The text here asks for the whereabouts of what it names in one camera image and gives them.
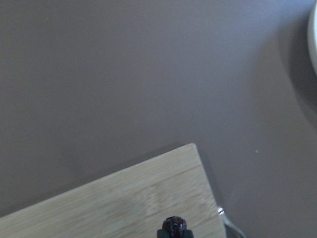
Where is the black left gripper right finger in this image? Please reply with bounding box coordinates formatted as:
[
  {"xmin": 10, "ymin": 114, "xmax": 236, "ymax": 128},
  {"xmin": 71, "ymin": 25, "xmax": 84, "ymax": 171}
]
[{"xmin": 179, "ymin": 230, "xmax": 193, "ymax": 238}]

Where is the cream round plate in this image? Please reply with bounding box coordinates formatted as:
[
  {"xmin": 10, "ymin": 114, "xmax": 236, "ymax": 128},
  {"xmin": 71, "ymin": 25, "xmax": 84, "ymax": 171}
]
[{"xmin": 307, "ymin": 1, "xmax": 317, "ymax": 74}]

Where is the wooden cutting board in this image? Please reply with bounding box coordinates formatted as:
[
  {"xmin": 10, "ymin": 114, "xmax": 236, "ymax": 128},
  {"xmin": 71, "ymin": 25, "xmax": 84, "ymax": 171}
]
[{"xmin": 0, "ymin": 144, "xmax": 225, "ymax": 238}]

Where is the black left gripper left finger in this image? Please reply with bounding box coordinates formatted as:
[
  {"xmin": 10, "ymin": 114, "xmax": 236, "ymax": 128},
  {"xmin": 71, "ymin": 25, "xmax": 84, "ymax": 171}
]
[{"xmin": 157, "ymin": 229, "xmax": 170, "ymax": 238}]

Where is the dark red cherry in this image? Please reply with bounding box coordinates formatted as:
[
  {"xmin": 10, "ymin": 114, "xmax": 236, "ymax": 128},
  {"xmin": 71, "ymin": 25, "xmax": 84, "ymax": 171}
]
[{"xmin": 162, "ymin": 216, "xmax": 187, "ymax": 238}]

